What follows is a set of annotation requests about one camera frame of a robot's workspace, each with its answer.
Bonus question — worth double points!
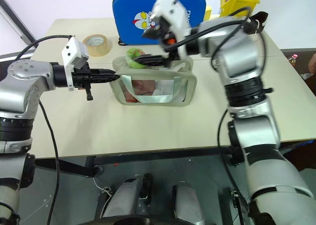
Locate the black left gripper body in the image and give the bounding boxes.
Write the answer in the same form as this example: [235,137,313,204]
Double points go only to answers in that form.
[71,61,94,102]

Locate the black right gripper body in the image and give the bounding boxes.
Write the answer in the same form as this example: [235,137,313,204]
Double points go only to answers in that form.
[155,15,179,63]

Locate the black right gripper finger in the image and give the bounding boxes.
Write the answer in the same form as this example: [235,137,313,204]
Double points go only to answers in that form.
[134,53,173,68]
[142,27,160,40]

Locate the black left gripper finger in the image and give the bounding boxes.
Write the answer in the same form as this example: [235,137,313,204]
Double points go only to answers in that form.
[89,68,121,78]
[90,75,119,84]

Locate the green plush keychain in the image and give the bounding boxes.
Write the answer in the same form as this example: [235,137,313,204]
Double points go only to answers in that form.
[125,47,149,70]

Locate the green clear-window zip pouch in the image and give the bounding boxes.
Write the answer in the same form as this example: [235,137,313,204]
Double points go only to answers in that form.
[109,55,198,107]

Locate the bystander bare hand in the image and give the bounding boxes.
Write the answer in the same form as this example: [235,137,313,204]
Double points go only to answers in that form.
[308,53,316,74]

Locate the clear packing tape roll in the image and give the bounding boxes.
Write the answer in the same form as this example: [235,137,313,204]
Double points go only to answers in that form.
[82,34,113,57]

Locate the blue cartoon-print hard case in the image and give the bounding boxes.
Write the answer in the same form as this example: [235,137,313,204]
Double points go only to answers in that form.
[112,0,207,46]

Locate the pale yellow box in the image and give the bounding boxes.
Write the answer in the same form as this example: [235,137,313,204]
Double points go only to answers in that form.
[204,5,213,22]

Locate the grey metal pole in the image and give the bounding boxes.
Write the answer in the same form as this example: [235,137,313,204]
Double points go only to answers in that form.
[0,0,39,48]

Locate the yellow plastic bin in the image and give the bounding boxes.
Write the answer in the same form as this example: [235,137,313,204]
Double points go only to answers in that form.
[219,0,261,19]

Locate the dark grey rounded leg shell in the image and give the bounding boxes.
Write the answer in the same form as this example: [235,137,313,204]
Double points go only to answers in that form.
[171,182,206,225]
[102,173,153,220]

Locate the small yellow-liquid bottle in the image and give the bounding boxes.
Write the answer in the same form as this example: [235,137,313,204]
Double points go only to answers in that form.
[287,53,298,68]

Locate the black rounded waist cover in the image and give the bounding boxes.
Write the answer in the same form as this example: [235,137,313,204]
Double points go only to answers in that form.
[83,215,179,225]

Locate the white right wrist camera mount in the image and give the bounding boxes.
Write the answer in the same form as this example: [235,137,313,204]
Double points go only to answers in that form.
[150,0,192,61]

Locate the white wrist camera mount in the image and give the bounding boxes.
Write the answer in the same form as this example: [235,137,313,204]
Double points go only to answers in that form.
[150,0,192,61]
[61,36,90,91]

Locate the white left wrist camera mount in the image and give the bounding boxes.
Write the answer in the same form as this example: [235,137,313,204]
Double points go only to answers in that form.
[61,36,90,91]

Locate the black table frame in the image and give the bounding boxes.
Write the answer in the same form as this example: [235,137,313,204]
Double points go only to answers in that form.
[34,140,316,179]

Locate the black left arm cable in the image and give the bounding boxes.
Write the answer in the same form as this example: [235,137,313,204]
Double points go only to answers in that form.
[17,35,75,225]

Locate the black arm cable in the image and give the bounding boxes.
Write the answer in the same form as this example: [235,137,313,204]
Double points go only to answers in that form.
[161,6,269,225]
[17,35,75,225]

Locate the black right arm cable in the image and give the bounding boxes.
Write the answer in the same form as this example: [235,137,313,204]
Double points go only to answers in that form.
[161,6,269,225]

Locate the thin white wire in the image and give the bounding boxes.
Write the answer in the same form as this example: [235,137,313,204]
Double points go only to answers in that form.
[94,177,115,219]

